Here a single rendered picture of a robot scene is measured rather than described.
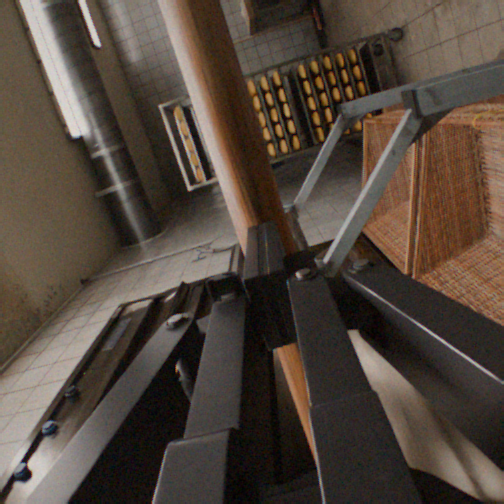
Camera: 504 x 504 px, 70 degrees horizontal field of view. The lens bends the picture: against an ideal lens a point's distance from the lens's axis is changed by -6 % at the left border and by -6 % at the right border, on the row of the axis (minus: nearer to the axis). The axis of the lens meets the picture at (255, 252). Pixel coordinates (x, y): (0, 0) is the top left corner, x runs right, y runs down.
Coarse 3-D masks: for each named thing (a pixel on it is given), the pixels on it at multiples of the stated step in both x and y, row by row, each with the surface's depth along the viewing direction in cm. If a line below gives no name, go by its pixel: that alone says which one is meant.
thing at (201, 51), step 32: (160, 0) 17; (192, 0) 17; (192, 32) 17; (224, 32) 18; (192, 64) 18; (224, 64) 18; (192, 96) 19; (224, 96) 18; (224, 128) 19; (256, 128) 20; (224, 160) 20; (256, 160) 20; (224, 192) 21; (256, 192) 20; (256, 224) 20; (288, 224) 22; (288, 352) 23
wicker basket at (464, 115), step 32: (480, 128) 97; (448, 160) 103; (480, 160) 102; (480, 192) 106; (448, 224) 109; (480, 224) 109; (416, 256) 112; (448, 256) 113; (480, 256) 105; (448, 288) 103; (480, 288) 95
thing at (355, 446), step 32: (288, 288) 12; (320, 288) 11; (320, 320) 10; (320, 352) 8; (352, 352) 8; (320, 384) 7; (352, 384) 7; (320, 416) 6; (352, 416) 6; (384, 416) 6; (320, 448) 5; (352, 448) 5; (384, 448) 5; (320, 480) 5; (352, 480) 5; (384, 480) 5
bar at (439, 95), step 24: (456, 72) 94; (480, 72) 50; (384, 96) 96; (408, 96) 53; (432, 96) 51; (456, 96) 51; (480, 96) 51; (336, 120) 101; (408, 120) 54; (432, 120) 54; (408, 144) 55; (312, 168) 104; (384, 168) 56; (288, 216) 98; (360, 216) 58; (336, 240) 60; (336, 264) 61
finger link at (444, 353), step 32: (352, 288) 12; (384, 288) 10; (416, 288) 10; (384, 320) 10; (416, 320) 8; (448, 320) 8; (480, 320) 8; (384, 352) 11; (416, 352) 9; (448, 352) 7; (480, 352) 7; (416, 384) 9; (448, 384) 8; (480, 384) 7; (448, 416) 8; (480, 416) 7; (480, 448) 7
